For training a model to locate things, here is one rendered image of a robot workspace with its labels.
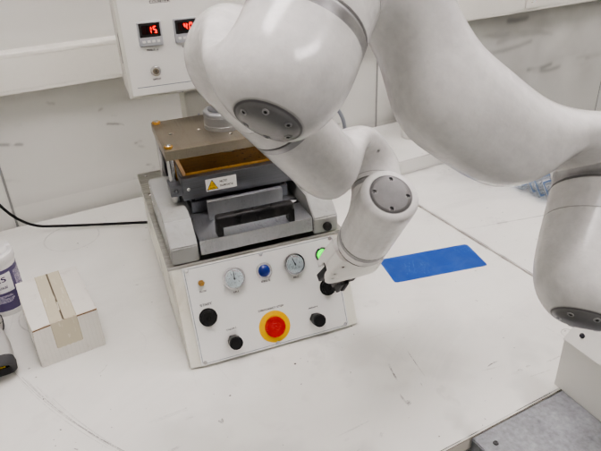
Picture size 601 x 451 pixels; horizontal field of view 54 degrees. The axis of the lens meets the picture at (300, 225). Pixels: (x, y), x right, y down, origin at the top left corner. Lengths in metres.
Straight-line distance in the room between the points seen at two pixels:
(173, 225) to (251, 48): 0.70
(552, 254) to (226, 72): 0.38
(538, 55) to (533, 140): 2.05
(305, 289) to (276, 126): 0.74
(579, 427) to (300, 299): 0.52
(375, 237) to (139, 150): 1.06
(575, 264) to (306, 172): 0.30
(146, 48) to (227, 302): 0.54
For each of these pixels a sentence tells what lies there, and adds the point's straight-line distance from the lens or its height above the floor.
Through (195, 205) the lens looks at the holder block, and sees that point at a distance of 1.17.
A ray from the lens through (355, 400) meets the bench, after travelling 1.05.
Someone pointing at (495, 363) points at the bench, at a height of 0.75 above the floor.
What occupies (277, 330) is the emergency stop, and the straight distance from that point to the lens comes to 1.13.
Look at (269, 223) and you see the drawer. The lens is 1.11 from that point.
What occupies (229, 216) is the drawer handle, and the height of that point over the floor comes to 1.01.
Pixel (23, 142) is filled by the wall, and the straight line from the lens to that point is 1.72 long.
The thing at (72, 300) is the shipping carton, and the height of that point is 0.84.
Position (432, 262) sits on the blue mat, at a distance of 1.40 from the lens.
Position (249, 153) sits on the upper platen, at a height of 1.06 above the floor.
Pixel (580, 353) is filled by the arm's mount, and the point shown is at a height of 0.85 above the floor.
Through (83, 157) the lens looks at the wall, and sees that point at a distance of 1.75.
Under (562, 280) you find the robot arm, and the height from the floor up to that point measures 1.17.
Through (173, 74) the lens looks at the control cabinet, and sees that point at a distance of 1.29.
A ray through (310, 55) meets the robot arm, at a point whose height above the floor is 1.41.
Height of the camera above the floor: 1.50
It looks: 29 degrees down
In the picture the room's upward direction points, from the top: 3 degrees counter-clockwise
